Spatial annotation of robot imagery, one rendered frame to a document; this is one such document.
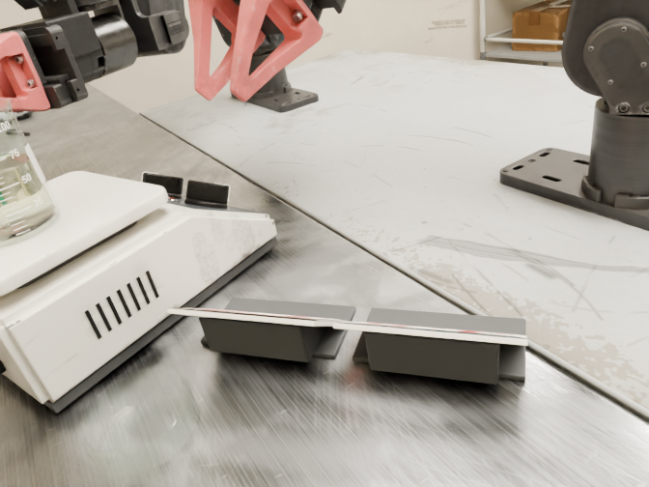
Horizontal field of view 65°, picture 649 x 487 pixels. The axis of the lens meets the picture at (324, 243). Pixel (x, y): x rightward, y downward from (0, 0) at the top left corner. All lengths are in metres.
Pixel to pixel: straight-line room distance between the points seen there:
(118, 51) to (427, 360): 0.46
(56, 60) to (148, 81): 1.31
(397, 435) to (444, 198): 0.24
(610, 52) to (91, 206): 0.33
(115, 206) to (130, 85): 1.51
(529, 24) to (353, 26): 0.79
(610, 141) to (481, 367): 0.20
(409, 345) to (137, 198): 0.19
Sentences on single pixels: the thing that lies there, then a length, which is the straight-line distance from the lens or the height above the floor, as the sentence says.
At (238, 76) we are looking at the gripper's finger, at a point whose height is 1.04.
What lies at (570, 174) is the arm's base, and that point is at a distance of 0.46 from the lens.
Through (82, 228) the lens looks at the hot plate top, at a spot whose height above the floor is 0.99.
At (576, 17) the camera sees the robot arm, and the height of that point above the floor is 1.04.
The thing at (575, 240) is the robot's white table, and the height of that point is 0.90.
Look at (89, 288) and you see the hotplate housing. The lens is 0.31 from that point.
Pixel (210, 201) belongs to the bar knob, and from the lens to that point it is 0.39.
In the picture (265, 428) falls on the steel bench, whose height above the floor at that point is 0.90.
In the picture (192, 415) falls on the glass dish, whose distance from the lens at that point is 0.28.
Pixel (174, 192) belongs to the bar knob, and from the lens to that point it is 0.44.
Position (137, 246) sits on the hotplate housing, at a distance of 0.33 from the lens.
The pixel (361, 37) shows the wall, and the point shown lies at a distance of 2.21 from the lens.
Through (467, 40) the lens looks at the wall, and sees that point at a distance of 2.61.
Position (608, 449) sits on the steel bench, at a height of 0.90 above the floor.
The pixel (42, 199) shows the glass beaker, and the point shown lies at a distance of 0.33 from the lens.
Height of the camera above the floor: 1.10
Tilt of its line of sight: 30 degrees down
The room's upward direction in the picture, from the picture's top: 11 degrees counter-clockwise
